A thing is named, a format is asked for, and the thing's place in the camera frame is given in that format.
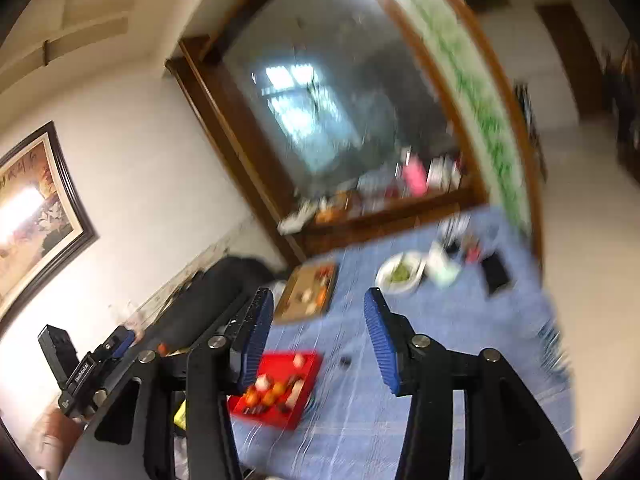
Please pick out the white bowl of green vegetables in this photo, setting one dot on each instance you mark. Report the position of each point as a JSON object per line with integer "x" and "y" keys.
{"x": 400, "y": 274}

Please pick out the wooden framed mirror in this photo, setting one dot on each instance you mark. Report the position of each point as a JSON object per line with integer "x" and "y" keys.
{"x": 340, "y": 110}

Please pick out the blue checked tablecloth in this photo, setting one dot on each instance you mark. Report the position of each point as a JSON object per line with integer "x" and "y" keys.
{"x": 465, "y": 320}

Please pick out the white fruit piece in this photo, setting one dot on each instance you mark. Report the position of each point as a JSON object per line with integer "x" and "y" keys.
{"x": 296, "y": 388}
{"x": 263, "y": 383}
{"x": 299, "y": 360}

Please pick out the white cup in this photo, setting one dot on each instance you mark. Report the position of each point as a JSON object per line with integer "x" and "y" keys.
{"x": 442, "y": 267}

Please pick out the orange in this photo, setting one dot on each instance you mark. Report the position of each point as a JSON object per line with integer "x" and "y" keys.
{"x": 251, "y": 396}
{"x": 279, "y": 388}
{"x": 268, "y": 398}

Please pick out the green bamboo print panel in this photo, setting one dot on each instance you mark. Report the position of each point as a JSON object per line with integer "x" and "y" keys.
{"x": 475, "y": 90}

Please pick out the black bag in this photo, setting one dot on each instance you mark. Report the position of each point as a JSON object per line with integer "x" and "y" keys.
{"x": 210, "y": 295}

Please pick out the framed wall picture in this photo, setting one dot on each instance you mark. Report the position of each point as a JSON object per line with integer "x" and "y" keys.
{"x": 35, "y": 215}

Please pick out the black phone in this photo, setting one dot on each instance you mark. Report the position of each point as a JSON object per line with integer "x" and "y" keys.
{"x": 496, "y": 272}

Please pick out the pink bottle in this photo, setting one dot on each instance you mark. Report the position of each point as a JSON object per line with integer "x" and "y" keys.
{"x": 414, "y": 177}

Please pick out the brown wooden door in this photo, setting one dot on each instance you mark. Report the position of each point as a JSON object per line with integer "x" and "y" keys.
{"x": 570, "y": 60}

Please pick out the red plastic tray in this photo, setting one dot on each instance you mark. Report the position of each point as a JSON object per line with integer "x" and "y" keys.
{"x": 310, "y": 365}

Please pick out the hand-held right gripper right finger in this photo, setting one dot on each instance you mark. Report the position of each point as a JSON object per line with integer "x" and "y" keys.
{"x": 381, "y": 345}

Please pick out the wooden sideboard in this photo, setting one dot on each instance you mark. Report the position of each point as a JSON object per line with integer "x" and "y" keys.
{"x": 390, "y": 215}

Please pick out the wooden tray with items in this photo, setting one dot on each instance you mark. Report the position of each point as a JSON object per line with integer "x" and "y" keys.
{"x": 307, "y": 292}

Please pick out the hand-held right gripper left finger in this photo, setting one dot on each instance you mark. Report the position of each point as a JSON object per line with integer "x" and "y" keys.
{"x": 256, "y": 342}

